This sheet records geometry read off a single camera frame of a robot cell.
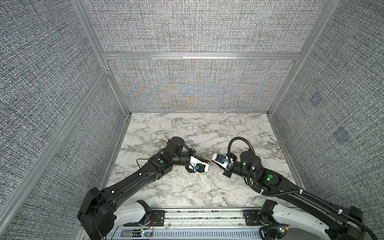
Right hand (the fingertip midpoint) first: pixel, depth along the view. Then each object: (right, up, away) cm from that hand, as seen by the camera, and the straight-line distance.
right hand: (214, 156), depth 72 cm
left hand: (-4, -1, 0) cm, 4 cm away
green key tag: (-3, -13, +17) cm, 22 cm away
